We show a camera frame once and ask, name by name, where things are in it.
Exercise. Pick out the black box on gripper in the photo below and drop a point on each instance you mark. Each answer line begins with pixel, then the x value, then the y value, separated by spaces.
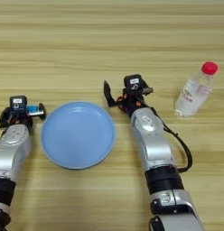
pixel 18 103
pixel 134 81

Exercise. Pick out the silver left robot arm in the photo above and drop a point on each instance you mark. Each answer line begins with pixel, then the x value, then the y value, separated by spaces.
pixel 10 150

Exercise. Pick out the clear red-capped water bottle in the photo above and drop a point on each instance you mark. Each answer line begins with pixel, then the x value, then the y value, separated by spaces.
pixel 193 93

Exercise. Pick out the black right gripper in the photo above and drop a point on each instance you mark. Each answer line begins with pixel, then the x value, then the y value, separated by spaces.
pixel 132 102

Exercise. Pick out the light blue round plate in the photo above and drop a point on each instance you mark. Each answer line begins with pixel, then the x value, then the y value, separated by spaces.
pixel 77 135

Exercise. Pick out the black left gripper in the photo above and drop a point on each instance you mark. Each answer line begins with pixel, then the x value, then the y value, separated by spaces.
pixel 20 118

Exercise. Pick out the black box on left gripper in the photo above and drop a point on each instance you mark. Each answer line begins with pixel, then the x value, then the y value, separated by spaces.
pixel 18 103

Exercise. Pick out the small blue rectangular block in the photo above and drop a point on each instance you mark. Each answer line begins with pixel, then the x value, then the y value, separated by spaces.
pixel 32 109

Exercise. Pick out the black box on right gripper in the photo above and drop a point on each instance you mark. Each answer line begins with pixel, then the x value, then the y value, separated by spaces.
pixel 134 81

